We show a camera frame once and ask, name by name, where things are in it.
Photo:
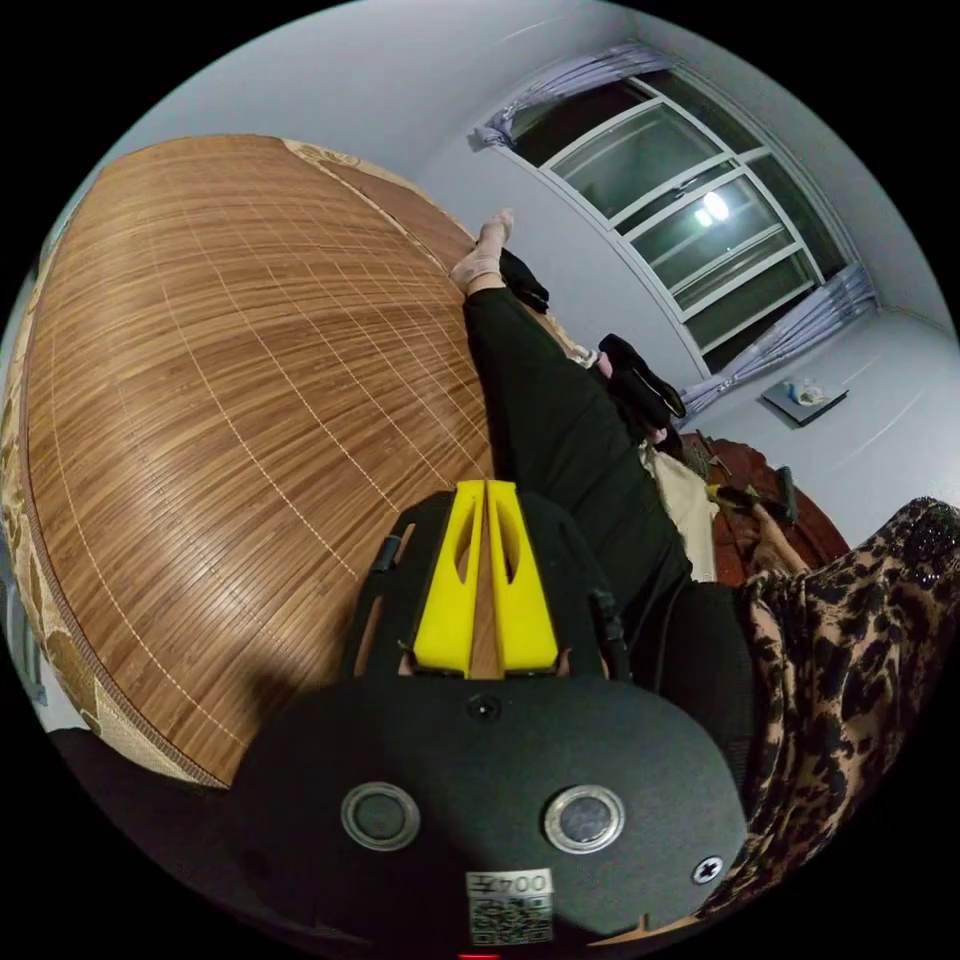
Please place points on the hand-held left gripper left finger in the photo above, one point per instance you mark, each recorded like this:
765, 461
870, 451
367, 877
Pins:
448, 592

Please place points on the bed with woven mat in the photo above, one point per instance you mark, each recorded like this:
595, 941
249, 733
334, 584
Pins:
225, 375

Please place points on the person's body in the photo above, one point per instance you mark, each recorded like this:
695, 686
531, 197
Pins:
555, 420

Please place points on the pile of clothes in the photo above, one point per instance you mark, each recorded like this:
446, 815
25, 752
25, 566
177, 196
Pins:
645, 386

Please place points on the beige sweatshirt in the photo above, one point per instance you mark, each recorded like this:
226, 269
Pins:
686, 502

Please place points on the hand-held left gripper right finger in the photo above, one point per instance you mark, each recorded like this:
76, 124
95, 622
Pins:
526, 600

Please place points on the lilac curtain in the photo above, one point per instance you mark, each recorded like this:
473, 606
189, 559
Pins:
795, 330
555, 82

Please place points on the window with white frame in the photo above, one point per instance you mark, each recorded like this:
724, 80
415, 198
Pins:
645, 154

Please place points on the wall shelf with items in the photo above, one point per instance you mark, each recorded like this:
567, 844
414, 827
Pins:
806, 403

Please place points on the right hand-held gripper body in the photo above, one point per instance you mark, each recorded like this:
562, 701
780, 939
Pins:
780, 495

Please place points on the black garment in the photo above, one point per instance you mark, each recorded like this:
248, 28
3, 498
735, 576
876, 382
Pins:
525, 279

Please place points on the person's right hand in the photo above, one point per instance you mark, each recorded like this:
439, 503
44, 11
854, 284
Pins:
776, 544

